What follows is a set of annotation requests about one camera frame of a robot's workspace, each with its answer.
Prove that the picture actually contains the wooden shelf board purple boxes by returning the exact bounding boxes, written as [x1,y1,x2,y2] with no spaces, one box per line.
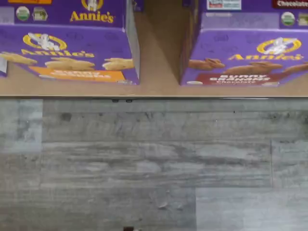
[0,0,308,98]

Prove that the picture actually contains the purple box brown patch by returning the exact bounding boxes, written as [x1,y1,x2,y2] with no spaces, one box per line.
[179,0,308,86]

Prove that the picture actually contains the purple box orange patch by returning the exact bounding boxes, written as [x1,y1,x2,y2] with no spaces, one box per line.
[131,0,145,12]
[0,0,141,86]

